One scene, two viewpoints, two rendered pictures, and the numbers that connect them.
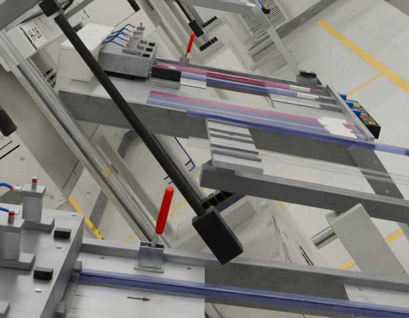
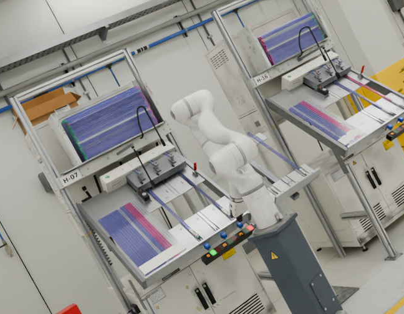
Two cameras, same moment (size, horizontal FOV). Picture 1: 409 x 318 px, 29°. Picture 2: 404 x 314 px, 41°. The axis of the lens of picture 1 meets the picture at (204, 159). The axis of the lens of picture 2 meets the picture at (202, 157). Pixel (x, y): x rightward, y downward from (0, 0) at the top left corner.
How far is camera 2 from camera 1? 2.67 m
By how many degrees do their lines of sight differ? 57
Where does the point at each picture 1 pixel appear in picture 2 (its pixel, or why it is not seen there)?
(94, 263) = (187, 170)
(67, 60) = (283, 82)
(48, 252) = (165, 169)
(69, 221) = (179, 162)
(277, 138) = (318, 136)
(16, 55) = (251, 86)
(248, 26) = not seen: outside the picture
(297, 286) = (218, 192)
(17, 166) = (257, 115)
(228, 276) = (208, 183)
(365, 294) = (223, 200)
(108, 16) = not seen: outside the picture
